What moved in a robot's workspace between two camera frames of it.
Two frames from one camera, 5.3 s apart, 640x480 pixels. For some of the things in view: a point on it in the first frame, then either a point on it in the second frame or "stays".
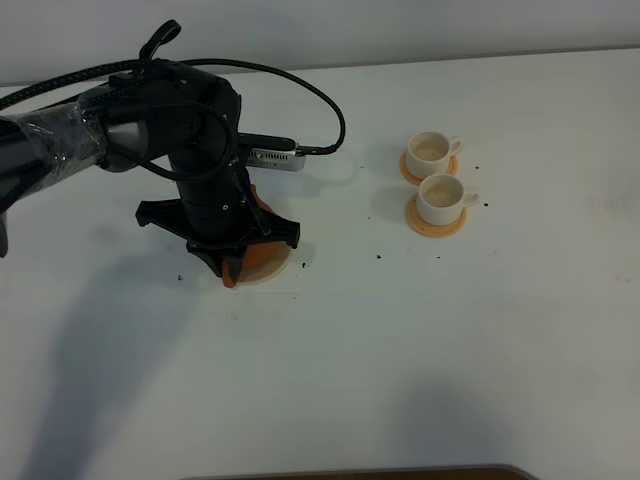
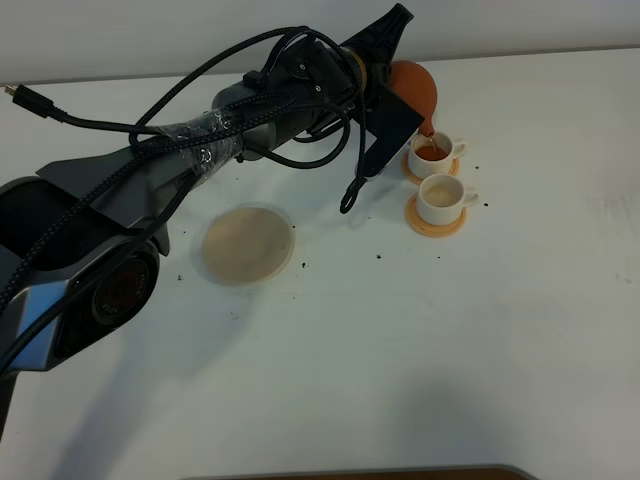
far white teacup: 429,153 stays
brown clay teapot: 259,261 → 414,85
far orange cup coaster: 418,180 stays
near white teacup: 442,200 stays
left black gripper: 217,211 → 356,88
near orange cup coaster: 429,229 stays
